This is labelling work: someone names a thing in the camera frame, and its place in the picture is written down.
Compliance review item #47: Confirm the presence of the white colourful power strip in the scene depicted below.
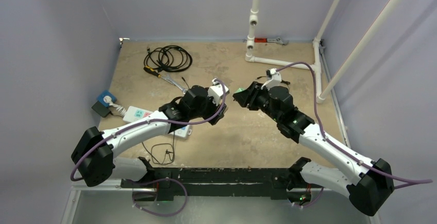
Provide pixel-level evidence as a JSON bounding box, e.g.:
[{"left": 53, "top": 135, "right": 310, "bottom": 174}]
[{"left": 123, "top": 106, "right": 193, "bottom": 140}]

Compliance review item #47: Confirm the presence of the white strip cord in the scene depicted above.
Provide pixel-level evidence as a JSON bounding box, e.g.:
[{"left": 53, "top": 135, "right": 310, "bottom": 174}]
[{"left": 107, "top": 97, "right": 129, "bottom": 114}]

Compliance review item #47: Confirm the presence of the blue wall socket box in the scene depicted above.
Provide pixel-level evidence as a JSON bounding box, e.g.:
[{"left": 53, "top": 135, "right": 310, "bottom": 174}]
[{"left": 96, "top": 90, "right": 117, "bottom": 108}]

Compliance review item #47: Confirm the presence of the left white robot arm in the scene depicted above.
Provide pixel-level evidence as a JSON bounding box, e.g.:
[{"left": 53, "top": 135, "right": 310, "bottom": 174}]
[{"left": 70, "top": 79, "right": 229, "bottom": 187}]

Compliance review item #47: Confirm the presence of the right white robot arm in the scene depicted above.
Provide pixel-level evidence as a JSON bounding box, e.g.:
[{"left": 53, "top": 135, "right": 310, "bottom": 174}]
[{"left": 233, "top": 82, "right": 395, "bottom": 216}]

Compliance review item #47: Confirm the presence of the silver open-end wrench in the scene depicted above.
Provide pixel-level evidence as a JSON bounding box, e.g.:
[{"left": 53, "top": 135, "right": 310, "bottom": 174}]
[{"left": 160, "top": 74, "right": 187, "bottom": 94}]

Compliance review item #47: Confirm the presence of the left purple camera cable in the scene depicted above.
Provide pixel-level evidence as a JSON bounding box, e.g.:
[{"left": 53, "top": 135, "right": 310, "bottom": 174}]
[{"left": 70, "top": 78, "right": 227, "bottom": 182}]

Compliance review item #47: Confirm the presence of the purple camera cable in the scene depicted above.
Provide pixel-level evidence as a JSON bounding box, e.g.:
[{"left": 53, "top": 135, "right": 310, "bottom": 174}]
[
  {"left": 276, "top": 61, "right": 433, "bottom": 189},
  {"left": 70, "top": 78, "right": 227, "bottom": 182}
]

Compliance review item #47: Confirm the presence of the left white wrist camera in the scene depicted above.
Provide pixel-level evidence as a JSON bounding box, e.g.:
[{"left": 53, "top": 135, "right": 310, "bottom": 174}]
[{"left": 208, "top": 78, "right": 229, "bottom": 106}]

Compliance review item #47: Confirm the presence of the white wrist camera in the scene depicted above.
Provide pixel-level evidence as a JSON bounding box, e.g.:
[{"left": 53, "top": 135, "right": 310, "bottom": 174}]
[
  {"left": 261, "top": 68, "right": 282, "bottom": 90},
  {"left": 208, "top": 78, "right": 229, "bottom": 106}
]

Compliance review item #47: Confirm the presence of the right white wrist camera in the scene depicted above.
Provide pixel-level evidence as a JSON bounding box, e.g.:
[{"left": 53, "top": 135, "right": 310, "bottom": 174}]
[{"left": 261, "top": 68, "right": 282, "bottom": 90}]

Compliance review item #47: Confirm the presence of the thin black adapter cable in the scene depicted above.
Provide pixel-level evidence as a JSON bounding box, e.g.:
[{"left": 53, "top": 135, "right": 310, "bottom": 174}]
[{"left": 141, "top": 76, "right": 189, "bottom": 166}]

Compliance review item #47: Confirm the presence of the white PVC pipe frame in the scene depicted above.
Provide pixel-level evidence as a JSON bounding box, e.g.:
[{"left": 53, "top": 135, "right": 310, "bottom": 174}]
[{"left": 244, "top": 0, "right": 419, "bottom": 105}]

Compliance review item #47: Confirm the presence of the red handled adjustable wrench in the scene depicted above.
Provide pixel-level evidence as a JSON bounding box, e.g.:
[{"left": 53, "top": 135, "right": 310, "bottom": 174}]
[{"left": 254, "top": 37, "right": 289, "bottom": 45}]

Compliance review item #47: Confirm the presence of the coiled black cable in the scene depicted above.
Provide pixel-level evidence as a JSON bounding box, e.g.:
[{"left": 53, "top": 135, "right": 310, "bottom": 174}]
[{"left": 143, "top": 45, "right": 193, "bottom": 73}]

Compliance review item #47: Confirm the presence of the yellow handled screwdriver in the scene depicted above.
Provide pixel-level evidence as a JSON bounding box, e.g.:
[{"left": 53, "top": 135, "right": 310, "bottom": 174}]
[{"left": 143, "top": 66, "right": 161, "bottom": 78}]

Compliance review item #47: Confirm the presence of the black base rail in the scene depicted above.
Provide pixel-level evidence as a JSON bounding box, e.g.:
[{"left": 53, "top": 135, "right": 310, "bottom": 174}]
[{"left": 121, "top": 167, "right": 308, "bottom": 201}]

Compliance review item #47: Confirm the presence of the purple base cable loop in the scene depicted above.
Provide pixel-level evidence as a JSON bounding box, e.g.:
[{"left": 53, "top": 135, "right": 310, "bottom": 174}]
[{"left": 131, "top": 176, "right": 189, "bottom": 217}]

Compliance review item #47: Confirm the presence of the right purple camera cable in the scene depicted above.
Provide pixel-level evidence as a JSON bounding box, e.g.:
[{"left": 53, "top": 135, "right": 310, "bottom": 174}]
[{"left": 276, "top": 61, "right": 433, "bottom": 189}]

